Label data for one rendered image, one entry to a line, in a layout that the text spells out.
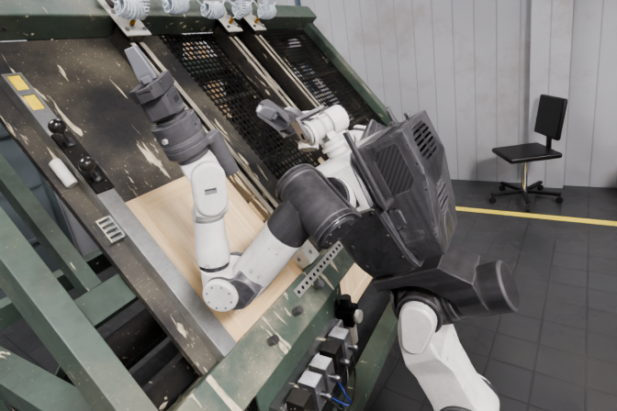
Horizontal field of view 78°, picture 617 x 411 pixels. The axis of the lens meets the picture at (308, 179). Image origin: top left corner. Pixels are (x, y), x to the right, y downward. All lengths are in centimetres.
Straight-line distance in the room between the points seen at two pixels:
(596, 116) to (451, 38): 150
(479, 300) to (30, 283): 95
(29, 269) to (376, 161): 76
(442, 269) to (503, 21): 355
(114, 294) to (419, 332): 75
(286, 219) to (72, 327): 50
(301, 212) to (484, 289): 45
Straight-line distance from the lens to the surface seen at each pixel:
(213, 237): 83
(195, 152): 75
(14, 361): 168
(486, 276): 95
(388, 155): 80
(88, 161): 104
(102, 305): 109
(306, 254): 131
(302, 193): 72
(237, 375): 107
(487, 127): 442
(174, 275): 109
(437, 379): 115
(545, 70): 418
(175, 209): 121
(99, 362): 97
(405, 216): 83
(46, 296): 99
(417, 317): 98
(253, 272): 82
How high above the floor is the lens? 158
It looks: 18 degrees down
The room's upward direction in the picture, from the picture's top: 9 degrees counter-clockwise
